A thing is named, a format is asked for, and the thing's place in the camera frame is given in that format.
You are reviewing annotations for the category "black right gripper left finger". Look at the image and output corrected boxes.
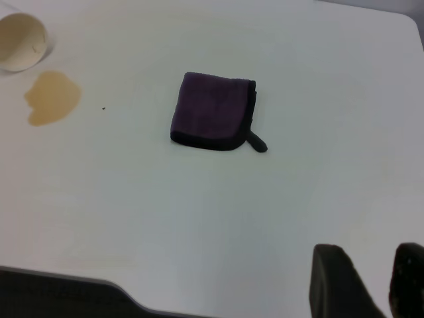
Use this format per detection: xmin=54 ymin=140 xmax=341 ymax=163
xmin=309 ymin=243 xmax=387 ymax=318

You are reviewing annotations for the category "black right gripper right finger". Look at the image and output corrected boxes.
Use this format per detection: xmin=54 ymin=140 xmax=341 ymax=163
xmin=388 ymin=242 xmax=424 ymax=318

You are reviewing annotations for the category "purple cloth with black trim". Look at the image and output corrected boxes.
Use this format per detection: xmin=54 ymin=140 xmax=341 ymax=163
xmin=170 ymin=72 xmax=269 ymax=154

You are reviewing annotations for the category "white paper coffee cup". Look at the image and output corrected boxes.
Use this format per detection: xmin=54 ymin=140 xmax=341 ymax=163
xmin=0 ymin=0 xmax=56 ymax=76

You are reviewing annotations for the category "brown coffee spill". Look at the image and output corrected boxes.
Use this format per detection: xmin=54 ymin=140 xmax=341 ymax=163
xmin=23 ymin=70 xmax=82 ymax=127

